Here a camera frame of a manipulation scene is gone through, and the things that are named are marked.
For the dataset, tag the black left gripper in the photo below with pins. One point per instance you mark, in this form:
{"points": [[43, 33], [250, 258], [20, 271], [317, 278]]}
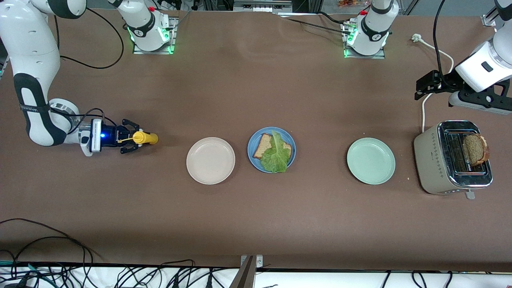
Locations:
{"points": [[447, 81]]}

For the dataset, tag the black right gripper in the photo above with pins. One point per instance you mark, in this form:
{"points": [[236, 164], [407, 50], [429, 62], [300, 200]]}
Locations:
{"points": [[113, 134]]}

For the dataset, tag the yellow squeeze bottle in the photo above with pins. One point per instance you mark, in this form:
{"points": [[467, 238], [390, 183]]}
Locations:
{"points": [[150, 138]]}

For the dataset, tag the brown bread slice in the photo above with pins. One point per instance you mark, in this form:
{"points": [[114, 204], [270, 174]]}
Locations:
{"points": [[476, 151], [263, 146]]}

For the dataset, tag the green lettuce leaf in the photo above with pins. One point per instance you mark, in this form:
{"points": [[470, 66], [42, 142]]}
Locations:
{"points": [[276, 158]]}

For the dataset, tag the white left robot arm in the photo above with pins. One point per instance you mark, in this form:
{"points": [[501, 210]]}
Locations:
{"points": [[374, 28]]}

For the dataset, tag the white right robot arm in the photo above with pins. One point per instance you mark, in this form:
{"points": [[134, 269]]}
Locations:
{"points": [[28, 40]]}

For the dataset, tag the beige round plate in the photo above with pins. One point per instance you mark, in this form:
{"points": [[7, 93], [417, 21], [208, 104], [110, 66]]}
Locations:
{"points": [[210, 160]]}

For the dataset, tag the green round plate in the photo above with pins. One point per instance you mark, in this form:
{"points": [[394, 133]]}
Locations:
{"points": [[370, 160]]}

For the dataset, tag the blue round plate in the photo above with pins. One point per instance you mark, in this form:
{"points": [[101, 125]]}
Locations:
{"points": [[256, 163]]}

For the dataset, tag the beige chrome toaster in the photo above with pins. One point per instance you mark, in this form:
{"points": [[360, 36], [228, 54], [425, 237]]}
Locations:
{"points": [[430, 160]]}

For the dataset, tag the orange packet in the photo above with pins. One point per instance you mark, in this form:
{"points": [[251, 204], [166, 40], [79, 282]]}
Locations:
{"points": [[348, 4]]}

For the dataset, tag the grey metal box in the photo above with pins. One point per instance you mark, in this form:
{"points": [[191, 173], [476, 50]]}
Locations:
{"points": [[262, 6]]}

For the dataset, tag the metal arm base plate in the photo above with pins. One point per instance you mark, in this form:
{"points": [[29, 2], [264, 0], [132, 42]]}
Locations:
{"points": [[138, 51], [360, 56]]}

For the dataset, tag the aluminium corner bracket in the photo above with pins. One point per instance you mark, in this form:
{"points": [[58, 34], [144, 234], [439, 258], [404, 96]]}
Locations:
{"points": [[488, 20]]}

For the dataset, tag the grey metal post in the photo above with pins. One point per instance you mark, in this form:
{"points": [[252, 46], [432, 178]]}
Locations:
{"points": [[242, 278]]}

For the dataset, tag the small metal table bracket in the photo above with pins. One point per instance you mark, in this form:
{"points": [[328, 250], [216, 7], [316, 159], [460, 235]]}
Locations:
{"points": [[260, 262]]}

